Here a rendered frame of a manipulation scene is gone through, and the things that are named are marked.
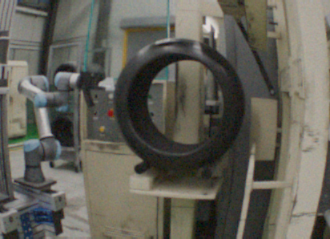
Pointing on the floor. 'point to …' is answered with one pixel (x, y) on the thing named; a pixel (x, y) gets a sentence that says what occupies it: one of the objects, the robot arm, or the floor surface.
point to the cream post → (187, 111)
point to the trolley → (72, 151)
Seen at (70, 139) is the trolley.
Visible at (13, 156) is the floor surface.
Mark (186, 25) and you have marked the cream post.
